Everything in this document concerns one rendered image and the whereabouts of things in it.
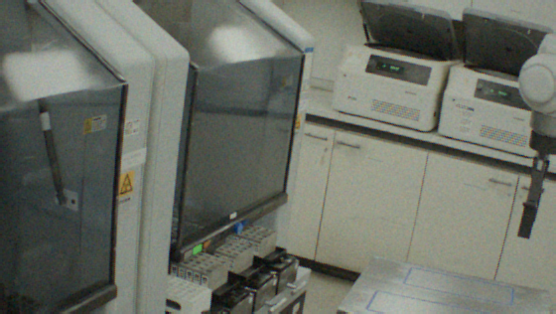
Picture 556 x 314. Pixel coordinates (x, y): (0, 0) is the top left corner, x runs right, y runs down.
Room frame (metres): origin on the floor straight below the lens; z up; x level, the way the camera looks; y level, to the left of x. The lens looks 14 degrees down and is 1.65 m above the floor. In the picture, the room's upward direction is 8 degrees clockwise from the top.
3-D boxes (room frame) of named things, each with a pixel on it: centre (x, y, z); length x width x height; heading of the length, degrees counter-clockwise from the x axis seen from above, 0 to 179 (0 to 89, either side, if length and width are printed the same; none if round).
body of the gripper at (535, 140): (1.48, -0.55, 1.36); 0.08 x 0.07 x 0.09; 158
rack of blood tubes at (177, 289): (1.71, 0.27, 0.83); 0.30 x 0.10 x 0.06; 68
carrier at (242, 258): (1.95, 0.06, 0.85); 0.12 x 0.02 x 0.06; 157
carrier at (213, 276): (1.81, 0.12, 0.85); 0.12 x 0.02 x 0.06; 158
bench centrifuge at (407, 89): (4.16, -0.60, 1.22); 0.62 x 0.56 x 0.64; 156
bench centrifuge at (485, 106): (3.95, -1.14, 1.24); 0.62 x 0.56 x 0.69; 158
